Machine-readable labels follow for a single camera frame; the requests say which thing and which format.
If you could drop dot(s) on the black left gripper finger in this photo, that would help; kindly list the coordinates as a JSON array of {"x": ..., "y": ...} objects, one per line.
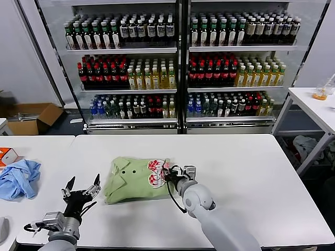
[
  {"x": 68, "y": 188},
  {"x": 94, "y": 187}
]

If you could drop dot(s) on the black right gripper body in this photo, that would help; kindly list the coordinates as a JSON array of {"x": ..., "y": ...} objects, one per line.
[{"x": 174, "y": 177}]

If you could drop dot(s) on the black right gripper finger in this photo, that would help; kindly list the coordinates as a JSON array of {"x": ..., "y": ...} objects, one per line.
[
  {"x": 168, "y": 169},
  {"x": 176, "y": 169}
]

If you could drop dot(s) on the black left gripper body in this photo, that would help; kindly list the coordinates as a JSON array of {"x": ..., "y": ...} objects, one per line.
[{"x": 77, "y": 202}]

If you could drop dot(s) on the light green shirt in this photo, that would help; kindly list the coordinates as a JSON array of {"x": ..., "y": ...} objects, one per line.
[{"x": 131, "y": 185}]

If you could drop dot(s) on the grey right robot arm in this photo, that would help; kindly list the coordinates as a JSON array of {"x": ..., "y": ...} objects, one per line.
[{"x": 209, "y": 222}]

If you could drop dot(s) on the pile of pale clothes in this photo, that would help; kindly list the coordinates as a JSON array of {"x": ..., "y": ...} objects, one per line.
[{"x": 306, "y": 146}]

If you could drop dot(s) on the crumpled light blue shirt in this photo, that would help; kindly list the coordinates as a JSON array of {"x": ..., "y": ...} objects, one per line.
[{"x": 18, "y": 180}]

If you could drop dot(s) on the small yellow drink bottle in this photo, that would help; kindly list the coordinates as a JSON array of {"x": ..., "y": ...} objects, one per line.
[
  {"x": 269, "y": 108},
  {"x": 172, "y": 111},
  {"x": 165, "y": 111},
  {"x": 262, "y": 108}
]

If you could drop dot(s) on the small cola bottle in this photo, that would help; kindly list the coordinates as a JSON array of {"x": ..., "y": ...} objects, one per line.
[
  {"x": 248, "y": 105},
  {"x": 255, "y": 105},
  {"x": 158, "y": 109},
  {"x": 151, "y": 109}
]

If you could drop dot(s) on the small blue water bottle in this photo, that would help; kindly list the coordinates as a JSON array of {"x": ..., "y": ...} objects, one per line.
[
  {"x": 191, "y": 109},
  {"x": 198, "y": 109},
  {"x": 101, "y": 111},
  {"x": 93, "y": 111}
]

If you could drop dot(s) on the small dark bottle beige label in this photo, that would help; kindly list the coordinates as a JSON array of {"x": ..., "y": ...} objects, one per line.
[
  {"x": 136, "y": 109},
  {"x": 143, "y": 109},
  {"x": 242, "y": 107},
  {"x": 234, "y": 107}
]

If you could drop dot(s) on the small green tinted bottle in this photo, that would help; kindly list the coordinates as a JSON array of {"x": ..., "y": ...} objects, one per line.
[
  {"x": 107, "y": 111},
  {"x": 206, "y": 108},
  {"x": 114, "y": 111},
  {"x": 213, "y": 108}
]

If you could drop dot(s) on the small white floor object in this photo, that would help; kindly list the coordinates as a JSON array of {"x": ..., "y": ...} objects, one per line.
[{"x": 76, "y": 121}]

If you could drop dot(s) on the orange and white box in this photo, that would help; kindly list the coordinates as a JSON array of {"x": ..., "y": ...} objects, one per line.
[{"x": 8, "y": 155}]

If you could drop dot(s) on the small dark bottle white cap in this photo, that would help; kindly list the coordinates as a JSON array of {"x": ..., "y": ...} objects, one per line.
[
  {"x": 129, "y": 111},
  {"x": 227, "y": 109},
  {"x": 220, "y": 109},
  {"x": 122, "y": 111}
]

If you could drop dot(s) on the grey rounded object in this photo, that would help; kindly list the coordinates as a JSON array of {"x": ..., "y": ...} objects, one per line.
[{"x": 4, "y": 230}]

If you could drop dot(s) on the open cardboard box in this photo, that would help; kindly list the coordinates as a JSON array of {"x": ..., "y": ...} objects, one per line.
[{"x": 51, "y": 112}]

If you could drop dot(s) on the metal parts in carton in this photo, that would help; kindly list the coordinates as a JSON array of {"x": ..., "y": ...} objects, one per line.
[{"x": 26, "y": 116}]

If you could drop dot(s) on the small white table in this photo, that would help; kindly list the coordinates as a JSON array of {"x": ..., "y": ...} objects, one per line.
[{"x": 4, "y": 126}]

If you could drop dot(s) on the cola bottle red cap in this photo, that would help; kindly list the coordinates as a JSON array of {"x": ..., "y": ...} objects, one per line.
[
  {"x": 233, "y": 74},
  {"x": 99, "y": 77},
  {"x": 209, "y": 74},
  {"x": 83, "y": 77},
  {"x": 217, "y": 74},
  {"x": 193, "y": 74},
  {"x": 91, "y": 77},
  {"x": 114, "y": 77},
  {"x": 106, "y": 77},
  {"x": 225, "y": 74},
  {"x": 123, "y": 77},
  {"x": 201, "y": 74}
]

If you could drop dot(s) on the dark blurry object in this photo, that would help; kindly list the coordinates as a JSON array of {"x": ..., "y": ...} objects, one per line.
[{"x": 6, "y": 100}]

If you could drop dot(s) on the open glass cabinet door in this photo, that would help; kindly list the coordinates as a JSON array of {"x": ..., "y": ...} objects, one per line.
[
  {"x": 52, "y": 65},
  {"x": 306, "y": 39}
]

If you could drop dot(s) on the drinks display cabinet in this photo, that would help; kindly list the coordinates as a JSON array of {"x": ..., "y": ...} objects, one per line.
[
  {"x": 117, "y": 50},
  {"x": 235, "y": 48}
]

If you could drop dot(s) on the dark bottle green cap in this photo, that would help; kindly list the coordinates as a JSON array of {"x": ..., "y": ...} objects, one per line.
[
  {"x": 213, "y": 36},
  {"x": 86, "y": 39},
  {"x": 96, "y": 38},
  {"x": 204, "y": 36},
  {"x": 222, "y": 36},
  {"x": 69, "y": 39},
  {"x": 232, "y": 35},
  {"x": 78, "y": 39},
  {"x": 194, "y": 36},
  {"x": 105, "y": 38},
  {"x": 115, "y": 38},
  {"x": 241, "y": 35}
]

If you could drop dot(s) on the dark bottle white label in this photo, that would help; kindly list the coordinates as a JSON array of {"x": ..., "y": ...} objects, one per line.
[
  {"x": 295, "y": 28},
  {"x": 151, "y": 31},
  {"x": 287, "y": 29},
  {"x": 142, "y": 31},
  {"x": 133, "y": 31},
  {"x": 170, "y": 30},
  {"x": 278, "y": 29},
  {"x": 161, "y": 30},
  {"x": 268, "y": 30},
  {"x": 124, "y": 32}
]

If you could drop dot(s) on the white side table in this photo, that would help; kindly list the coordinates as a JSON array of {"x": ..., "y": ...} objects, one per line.
[{"x": 306, "y": 104}]

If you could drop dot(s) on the clear cup orange contents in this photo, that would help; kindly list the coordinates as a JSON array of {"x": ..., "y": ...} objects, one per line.
[{"x": 320, "y": 95}]

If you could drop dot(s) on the clear plastic container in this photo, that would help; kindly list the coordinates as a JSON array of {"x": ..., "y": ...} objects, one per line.
[{"x": 331, "y": 86}]

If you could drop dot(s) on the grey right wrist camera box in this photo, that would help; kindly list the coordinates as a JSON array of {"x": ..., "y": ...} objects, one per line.
[{"x": 189, "y": 172}]

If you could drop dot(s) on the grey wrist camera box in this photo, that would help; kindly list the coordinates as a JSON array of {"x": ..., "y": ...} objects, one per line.
[
  {"x": 53, "y": 219},
  {"x": 189, "y": 172}
]

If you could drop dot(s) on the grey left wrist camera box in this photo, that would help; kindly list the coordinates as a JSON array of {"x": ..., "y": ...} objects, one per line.
[{"x": 53, "y": 219}]

